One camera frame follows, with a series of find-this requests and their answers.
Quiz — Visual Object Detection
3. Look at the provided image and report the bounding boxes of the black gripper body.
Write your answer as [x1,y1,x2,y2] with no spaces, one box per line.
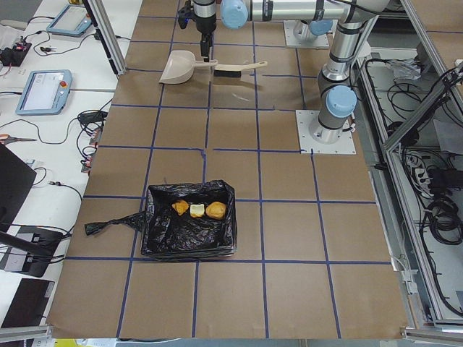
[177,0,216,35]

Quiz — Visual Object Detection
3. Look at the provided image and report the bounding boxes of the beige plastic dustpan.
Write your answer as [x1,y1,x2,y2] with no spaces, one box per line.
[159,50,218,85]

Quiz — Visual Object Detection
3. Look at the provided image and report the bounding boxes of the beige hand brush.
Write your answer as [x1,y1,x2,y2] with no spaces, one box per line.
[213,61,268,78]

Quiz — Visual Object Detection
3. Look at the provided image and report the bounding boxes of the small yellow sponge piece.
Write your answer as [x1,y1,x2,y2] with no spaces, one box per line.
[171,200,190,216]

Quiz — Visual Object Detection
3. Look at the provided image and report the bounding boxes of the brown round bread roll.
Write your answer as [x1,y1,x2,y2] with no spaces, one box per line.
[205,201,226,220]

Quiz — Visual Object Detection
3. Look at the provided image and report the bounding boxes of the large yellow sponge piece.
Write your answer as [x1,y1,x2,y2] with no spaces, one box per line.
[190,204,205,218]

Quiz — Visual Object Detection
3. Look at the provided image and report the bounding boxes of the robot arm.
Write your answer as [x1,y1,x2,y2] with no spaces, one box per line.
[177,1,387,144]

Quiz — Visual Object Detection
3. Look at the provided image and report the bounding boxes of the bin with black bag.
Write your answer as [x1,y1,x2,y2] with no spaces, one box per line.
[85,180,237,262]

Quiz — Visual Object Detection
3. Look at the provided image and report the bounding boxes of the blue teach pendant far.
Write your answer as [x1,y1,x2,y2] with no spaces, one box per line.
[46,4,92,37]

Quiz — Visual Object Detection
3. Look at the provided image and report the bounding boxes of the blue teach pendant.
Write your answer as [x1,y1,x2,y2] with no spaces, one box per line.
[15,69,73,116]
[46,4,92,37]

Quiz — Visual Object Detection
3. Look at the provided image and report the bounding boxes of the black power adapter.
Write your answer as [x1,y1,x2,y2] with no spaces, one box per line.
[77,111,107,124]

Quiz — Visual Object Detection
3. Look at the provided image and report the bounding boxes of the blue teach pendant near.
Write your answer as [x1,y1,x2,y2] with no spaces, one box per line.
[15,69,73,116]

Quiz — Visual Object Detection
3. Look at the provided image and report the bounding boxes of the black monitor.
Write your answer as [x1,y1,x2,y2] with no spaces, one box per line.
[0,145,36,232]

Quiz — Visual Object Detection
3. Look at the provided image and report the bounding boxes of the black laptop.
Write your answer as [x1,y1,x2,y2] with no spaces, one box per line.
[1,278,55,328]

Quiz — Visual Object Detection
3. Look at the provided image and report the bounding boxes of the aluminium frame post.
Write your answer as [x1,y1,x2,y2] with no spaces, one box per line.
[82,0,127,76]

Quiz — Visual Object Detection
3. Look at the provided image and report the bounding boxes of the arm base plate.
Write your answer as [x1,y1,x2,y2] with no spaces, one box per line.
[296,110,356,155]
[284,20,334,49]

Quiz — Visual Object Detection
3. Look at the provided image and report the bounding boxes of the orange handled scissors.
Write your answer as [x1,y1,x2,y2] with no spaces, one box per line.
[0,134,35,145]

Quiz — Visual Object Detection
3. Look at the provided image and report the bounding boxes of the black cable bundle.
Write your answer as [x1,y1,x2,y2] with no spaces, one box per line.
[419,194,463,247]

